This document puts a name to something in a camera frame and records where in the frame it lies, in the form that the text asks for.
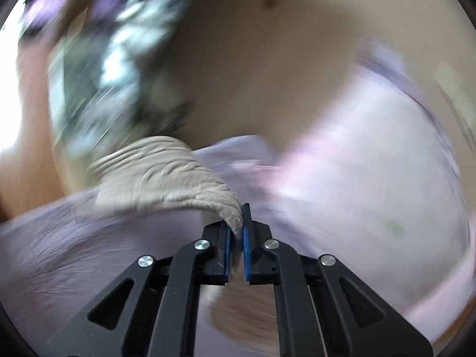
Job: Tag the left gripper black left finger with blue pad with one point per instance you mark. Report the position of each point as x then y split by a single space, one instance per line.
150 309

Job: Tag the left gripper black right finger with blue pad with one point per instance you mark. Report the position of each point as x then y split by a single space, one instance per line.
322 308

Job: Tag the beige knit sweater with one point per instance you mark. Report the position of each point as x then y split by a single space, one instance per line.
162 174

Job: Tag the lavender bed sheet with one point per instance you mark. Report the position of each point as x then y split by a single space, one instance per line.
55 259

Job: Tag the pink floral pillow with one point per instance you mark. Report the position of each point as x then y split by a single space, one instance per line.
374 182

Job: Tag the floral patterned curtain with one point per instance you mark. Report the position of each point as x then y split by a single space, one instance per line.
107 80

